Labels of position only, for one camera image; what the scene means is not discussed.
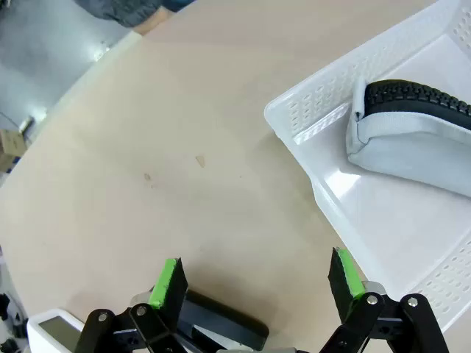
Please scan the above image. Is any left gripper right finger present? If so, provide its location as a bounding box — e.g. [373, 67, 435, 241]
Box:
[319, 246, 452, 353]

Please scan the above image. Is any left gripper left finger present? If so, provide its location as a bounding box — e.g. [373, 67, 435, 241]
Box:
[75, 257, 191, 353]

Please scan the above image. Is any printed cardboard box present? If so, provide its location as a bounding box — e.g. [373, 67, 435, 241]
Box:
[0, 128, 29, 174]

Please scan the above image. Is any black rectangular box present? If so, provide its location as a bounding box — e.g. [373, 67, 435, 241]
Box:
[176, 289, 269, 352]

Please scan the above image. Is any white rectangular box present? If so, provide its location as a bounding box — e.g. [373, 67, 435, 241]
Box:
[26, 309, 88, 353]

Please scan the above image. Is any white perforated plastic basket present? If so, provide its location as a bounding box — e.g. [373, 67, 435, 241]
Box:
[263, 0, 471, 334]

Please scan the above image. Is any person in grey jacket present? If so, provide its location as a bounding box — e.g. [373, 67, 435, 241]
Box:
[75, 0, 196, 29]

